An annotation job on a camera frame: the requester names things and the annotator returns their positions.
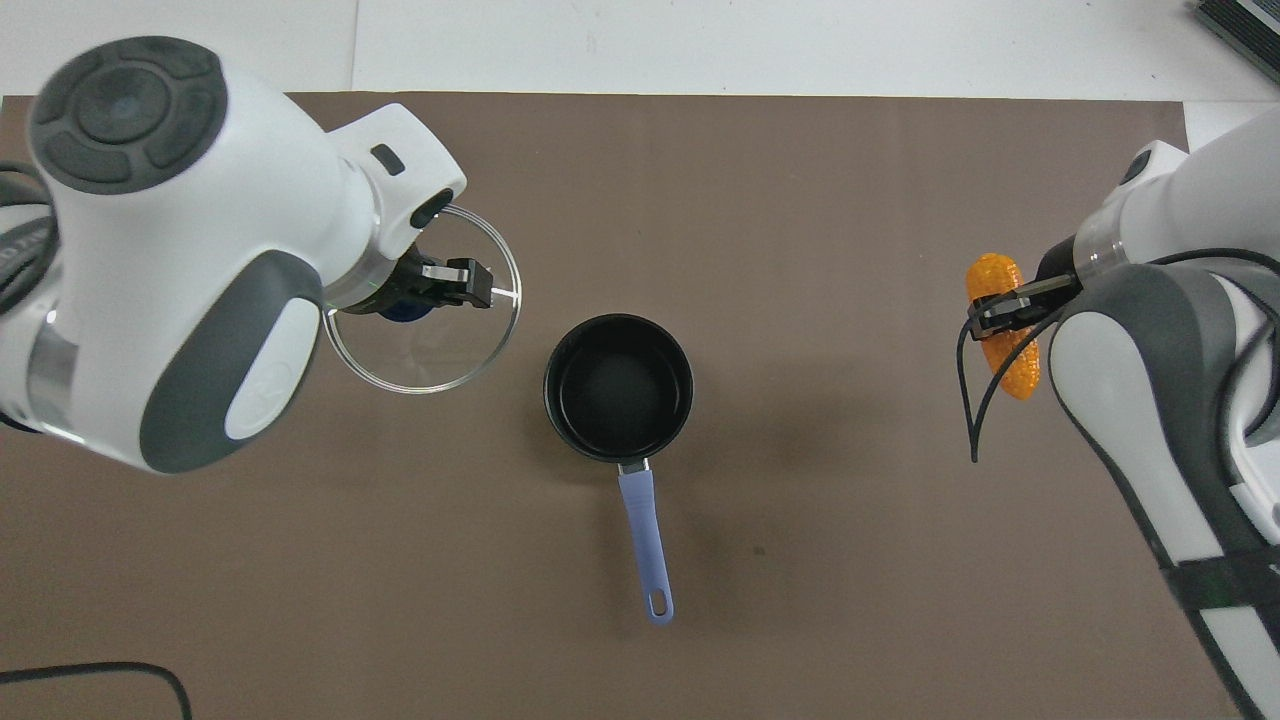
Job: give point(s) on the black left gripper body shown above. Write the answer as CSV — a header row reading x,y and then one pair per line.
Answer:
x,y
405,285

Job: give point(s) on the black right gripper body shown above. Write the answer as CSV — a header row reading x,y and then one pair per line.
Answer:
x,y
1058,265

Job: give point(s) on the glass lid with blue knob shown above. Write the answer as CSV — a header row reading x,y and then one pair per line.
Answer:
x,y
400,312

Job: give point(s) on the yellow corn cob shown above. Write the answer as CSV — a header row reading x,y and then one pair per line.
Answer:
x,y
1018,370

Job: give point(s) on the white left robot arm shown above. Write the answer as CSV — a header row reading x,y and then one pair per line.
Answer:
x,y
180,250

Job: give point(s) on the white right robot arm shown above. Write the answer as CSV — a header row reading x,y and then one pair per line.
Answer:
x,y
1150,400

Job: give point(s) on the brown table mat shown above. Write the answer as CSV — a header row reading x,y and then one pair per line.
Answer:
x,y
800,200

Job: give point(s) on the dark grey ribbed object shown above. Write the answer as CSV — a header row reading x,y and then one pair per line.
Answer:
x,y
1250,25

